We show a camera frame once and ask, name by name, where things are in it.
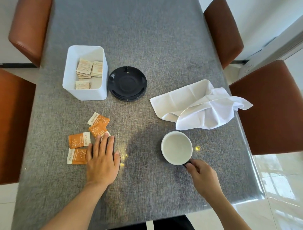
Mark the person's right hand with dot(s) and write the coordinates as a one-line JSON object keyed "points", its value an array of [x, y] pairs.
{"points": [[204, 177]]}

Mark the person's left hand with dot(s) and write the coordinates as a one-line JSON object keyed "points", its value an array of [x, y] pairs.
{"points": [[101, 165]]}

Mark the person's right thumb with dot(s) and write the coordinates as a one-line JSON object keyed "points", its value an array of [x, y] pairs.
{"points": [[189, 170]]}

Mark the person's left little finger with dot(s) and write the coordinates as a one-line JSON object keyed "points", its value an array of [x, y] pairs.
{"points": [[89, 152]]}

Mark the person's left middle finger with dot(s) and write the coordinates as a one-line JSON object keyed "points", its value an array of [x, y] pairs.
{"points": [[104, 142]]}

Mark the person's left thumb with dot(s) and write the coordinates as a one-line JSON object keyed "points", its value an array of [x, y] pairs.
{"points": [[117, 157]]}

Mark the person's left forearm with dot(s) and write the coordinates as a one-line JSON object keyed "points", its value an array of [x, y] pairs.
{"points": [[78, 208]]}

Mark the person's right forearm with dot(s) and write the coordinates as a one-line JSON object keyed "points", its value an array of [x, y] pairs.
{"points": [[227, 213]]}

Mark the orange sugar packet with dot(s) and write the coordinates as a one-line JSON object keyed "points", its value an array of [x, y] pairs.
{"points": [[97, 129], [100, 119], [77, 156], [79, 140]]}

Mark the person's black trousers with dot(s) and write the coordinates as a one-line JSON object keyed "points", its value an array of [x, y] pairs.
{"points": [[175, 224]]}

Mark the black saucer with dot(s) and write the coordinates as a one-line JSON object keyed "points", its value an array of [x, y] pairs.
{"points": [[127, 84]]}

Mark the white cloth napkin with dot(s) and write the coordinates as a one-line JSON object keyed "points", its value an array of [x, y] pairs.
{"points": [[198, 106]]}

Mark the white plastic box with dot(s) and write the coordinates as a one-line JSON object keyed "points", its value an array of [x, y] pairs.
{"points": [[71, 87]]}

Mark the pile of pale sachets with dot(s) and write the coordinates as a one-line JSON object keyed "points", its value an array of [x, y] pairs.
{"points": [[85, 67]]}

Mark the brown leather chair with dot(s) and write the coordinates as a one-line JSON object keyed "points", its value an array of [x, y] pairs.
{"points": [[14, 128], [29, 28], [269, 113], [223, 35]]}

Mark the grey tablecloth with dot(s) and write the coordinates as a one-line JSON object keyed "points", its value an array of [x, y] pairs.
{"points": [[146, 42]]}

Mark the white door frame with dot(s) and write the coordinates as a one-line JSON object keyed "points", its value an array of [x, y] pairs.
{"points": [[272, 49]]}

